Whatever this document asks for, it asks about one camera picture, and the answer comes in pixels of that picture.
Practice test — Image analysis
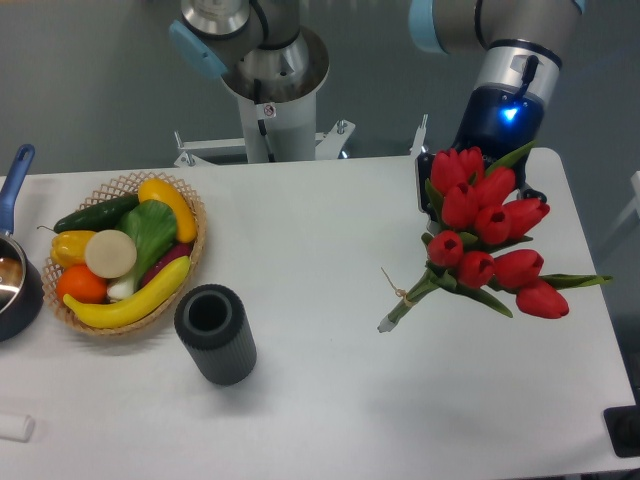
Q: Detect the yellow plastic squash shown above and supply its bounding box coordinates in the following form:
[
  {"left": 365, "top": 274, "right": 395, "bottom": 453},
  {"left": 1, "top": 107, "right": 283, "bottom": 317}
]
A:
[{"left": 138, "top": 178, "right": 197, "bottom": 243}]

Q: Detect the white cylinder object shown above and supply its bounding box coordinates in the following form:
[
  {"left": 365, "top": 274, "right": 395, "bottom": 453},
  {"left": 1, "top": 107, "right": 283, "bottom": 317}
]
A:
[{"left": 0, "top": 412, "right": 36, "bottom": 443}]

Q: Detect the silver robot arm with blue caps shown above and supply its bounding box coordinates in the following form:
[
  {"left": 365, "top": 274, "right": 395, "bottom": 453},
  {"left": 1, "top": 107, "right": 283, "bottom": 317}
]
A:
[{"left": 169, "top": 1, "right": 585, "bottom": 197}]

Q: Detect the dark grey ribbed vase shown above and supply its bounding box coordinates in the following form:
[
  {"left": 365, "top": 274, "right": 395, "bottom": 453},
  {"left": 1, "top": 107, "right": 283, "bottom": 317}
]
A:
[{"left": 174, "top": 284, "right": 257, "bottom": 386}]

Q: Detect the orange plastic fruit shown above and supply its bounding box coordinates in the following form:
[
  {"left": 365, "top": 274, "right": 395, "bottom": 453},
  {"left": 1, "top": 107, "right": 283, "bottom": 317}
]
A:
[{"left": 56, "top": 265, "right": 107, "bottom": 304}]

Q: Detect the dark saucepan with blue handle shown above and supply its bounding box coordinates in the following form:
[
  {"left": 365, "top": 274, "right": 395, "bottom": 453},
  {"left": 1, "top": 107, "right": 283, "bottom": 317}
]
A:
[{"left": 1, "top": 144, "right": 43, "bottom": 342}]

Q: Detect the beige round disc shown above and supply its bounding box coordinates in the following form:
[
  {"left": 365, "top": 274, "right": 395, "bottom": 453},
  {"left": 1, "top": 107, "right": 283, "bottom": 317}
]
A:
[{"left": 84, "top": 230, "right": 137, "bottom": 279}]

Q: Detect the red tulip bouquet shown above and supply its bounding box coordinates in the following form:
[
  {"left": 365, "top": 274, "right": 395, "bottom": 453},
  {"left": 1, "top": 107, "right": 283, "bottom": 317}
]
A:
[{"left": 377, "top": 143, "right": 611, "bottom": 333}]

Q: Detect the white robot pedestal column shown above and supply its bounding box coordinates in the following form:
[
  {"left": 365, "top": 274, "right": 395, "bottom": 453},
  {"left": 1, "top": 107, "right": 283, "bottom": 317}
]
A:
[{"left": 236, "top": 93, "right": 316, "bottom": 163}]

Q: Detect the purple plastic eggplant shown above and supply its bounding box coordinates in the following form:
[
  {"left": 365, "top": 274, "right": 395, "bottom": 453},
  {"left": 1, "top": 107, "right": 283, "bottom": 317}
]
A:
[{"left": 140, "top": 243, "right": 192, "bottom": 287}]

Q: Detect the white metal base frame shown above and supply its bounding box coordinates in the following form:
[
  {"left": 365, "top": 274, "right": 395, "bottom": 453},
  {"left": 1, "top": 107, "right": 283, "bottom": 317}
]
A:
[{"left": 174, "top": 113, "right": 429, "bottom": 167}]

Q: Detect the yellow plastic bell pepper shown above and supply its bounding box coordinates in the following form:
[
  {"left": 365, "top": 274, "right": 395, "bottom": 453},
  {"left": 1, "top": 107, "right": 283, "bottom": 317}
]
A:
[{"left": 50, "top": 230, "right": 96, "bottom": 269}]

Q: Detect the green leafy bok choy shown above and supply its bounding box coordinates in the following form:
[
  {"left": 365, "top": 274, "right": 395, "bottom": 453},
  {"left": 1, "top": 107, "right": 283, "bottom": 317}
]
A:
[{"left": 107, "top": 200, "right": 177, "bottom": 303}]

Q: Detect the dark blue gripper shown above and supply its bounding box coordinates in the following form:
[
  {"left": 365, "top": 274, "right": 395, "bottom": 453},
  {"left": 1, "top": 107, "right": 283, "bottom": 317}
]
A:
[{"left": 415, "top": 86, "right": 547, "bottom": 219}]

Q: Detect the yellow plastic banana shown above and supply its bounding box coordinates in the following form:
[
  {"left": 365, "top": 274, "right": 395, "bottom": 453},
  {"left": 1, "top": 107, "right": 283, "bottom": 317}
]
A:
[{"left": 63, "top": 256, "right": 191, "bottom": 329}]

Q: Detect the green plastic cucumber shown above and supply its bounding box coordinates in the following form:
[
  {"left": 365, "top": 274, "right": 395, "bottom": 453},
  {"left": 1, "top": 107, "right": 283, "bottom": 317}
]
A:
[{"left": 38, "top": 195, "right": 139, "bottom": 234}]

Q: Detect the black device at table edge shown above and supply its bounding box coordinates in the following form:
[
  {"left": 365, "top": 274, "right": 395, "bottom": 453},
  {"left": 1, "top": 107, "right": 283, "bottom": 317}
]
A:
[{"left": 603, "top": 405, "right": 639, "bottom": 458}]

